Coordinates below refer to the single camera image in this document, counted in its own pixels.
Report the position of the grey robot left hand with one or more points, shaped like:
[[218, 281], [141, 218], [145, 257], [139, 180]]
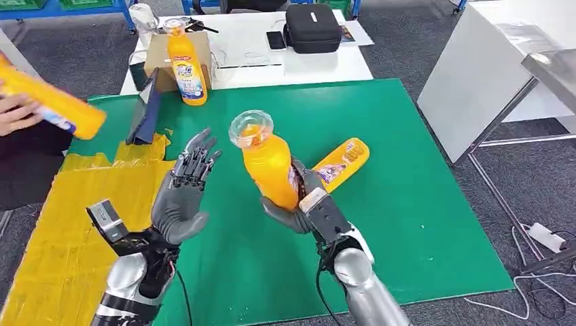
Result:
[[180, 211]]

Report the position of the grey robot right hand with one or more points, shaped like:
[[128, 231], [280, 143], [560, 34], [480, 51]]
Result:
[[288, 218]]

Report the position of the person's right hand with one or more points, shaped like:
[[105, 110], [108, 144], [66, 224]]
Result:
[[15, 114]]

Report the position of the orange juice bottle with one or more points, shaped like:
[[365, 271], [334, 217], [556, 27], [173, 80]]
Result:
[[58, 105], [346, 157], [267, 166], [186, 67]]

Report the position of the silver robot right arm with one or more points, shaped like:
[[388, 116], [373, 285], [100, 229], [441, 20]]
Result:
[[364, 288]]

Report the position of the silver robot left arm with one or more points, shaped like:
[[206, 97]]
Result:
[[130, 279]]

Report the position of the tablet in blue folding cover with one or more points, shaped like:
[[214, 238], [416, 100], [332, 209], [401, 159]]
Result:
[[148, 117]]

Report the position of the blue metal rack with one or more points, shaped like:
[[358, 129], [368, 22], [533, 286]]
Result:
[[54, 11]]

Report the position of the green plastic crate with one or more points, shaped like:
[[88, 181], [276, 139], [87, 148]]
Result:
[[20, 3], [85, 3]]

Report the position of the yellow sheet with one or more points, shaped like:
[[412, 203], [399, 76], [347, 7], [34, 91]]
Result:
[[67, 252]]

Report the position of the green mat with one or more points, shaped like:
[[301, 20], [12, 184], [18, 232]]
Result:
[[405, 180]]

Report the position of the white table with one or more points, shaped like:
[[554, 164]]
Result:
[[315, 67]]

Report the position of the brown cardboard box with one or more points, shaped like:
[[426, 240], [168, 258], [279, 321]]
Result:
[[157, 56]]

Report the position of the black smartphone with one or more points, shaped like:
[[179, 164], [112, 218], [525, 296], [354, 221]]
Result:
[[275, 40]]

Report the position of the black hand tool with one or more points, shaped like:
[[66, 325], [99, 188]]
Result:
[[200, 26]]

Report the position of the black zippered case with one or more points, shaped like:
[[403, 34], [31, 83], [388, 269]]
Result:
[[312, 28]]

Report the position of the printed paper sheet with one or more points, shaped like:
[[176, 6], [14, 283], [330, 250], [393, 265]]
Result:
[[357, 33]]

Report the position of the black office chair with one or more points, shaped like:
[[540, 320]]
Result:
[[252, 4]]

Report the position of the white panel desk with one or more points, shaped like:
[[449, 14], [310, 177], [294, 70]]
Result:
[[472, 76]]

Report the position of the white power strip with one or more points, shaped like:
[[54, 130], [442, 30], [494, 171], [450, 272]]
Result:
[[546, 237]]

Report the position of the steel bench with metal legs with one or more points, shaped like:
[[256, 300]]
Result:
[[553, 74]]

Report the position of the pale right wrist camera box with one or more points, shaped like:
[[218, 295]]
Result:
[[328, 220]]

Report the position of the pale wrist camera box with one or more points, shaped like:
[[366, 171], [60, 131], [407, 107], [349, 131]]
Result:
[[328, 220], [107, 220]]

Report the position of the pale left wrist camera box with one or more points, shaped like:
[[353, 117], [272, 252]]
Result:
[[107, 220]]

